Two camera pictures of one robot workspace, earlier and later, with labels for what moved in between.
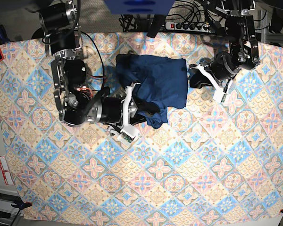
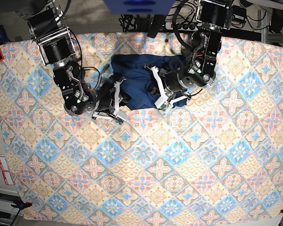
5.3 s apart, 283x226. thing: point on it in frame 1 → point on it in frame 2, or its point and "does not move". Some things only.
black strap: [156, 25] does not move
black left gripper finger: [143, 108] → [117, 113]
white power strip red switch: [187, 27] does not move
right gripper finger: [197, 79] → [179, 99]
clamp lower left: [20, 205] does not move
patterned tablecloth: [214, 161] does not move
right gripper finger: [219, 94] → [164, 97]
